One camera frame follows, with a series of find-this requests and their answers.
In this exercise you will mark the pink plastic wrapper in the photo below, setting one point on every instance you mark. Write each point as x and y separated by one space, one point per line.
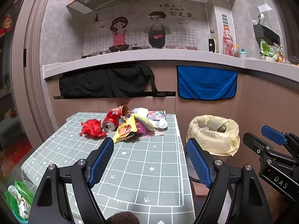
142 128

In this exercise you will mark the colourful small packet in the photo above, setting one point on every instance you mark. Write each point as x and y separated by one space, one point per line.
156 114

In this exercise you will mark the green plastic bag on counter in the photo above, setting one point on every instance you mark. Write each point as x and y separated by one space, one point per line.
268 51

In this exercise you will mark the cartoon couple wall sticker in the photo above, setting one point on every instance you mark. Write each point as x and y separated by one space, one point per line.
140 35

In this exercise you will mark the dark sauce bottle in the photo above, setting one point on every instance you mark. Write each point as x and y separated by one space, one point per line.
213 45

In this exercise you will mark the yellow and silver scrub pad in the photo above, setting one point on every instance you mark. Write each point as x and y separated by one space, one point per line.
141 119

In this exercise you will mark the crumpled white tissue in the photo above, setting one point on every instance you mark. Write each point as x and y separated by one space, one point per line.
161 123

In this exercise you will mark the yellow snack packet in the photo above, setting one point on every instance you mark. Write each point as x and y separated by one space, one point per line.
125 129

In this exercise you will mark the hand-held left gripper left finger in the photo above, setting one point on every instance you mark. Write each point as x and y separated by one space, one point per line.
101 163

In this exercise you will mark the dark scouring ball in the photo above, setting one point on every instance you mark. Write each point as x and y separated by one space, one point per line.
293 60

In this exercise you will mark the green printed plastic bag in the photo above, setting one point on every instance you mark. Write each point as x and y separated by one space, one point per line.
18 198

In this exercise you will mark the white vented column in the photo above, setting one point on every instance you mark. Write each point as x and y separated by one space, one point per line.
219 16

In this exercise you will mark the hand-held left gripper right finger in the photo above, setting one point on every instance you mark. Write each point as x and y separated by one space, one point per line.
198 163

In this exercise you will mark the black utensil holder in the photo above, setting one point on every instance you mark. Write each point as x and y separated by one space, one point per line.
266 33

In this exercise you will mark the red bottle with orange cap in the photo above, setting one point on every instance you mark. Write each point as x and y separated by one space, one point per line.
227 42

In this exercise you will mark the crumpled red plastic bag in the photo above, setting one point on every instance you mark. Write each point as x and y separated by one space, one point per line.
92 128

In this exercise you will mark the white plastic bag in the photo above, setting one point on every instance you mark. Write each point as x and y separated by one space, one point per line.
141 111

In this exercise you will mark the trash bin with yellow bag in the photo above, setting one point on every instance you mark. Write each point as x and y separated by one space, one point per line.
210 135

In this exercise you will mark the grey stone counter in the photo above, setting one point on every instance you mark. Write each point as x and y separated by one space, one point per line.
163 54

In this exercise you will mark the white wall hook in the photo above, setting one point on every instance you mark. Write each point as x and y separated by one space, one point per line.
261 18

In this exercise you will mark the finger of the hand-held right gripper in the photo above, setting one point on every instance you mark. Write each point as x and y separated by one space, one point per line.
273 134
253 141

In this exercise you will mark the blue towel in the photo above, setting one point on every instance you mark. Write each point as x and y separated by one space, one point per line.
205 82

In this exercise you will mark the small blue and white container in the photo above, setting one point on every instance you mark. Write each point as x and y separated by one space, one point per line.
243 53

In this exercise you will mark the red printed paper cup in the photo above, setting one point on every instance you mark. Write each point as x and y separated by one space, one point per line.
119 109

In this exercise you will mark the red soda can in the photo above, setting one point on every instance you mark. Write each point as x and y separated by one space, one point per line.
111 120

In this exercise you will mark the black cloth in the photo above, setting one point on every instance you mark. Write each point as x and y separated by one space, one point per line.
105 81

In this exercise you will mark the brown fuzzy object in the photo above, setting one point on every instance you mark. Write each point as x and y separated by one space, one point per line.
122 218

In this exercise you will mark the grey-green checked tablecloth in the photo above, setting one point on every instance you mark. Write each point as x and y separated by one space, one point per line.
140 158

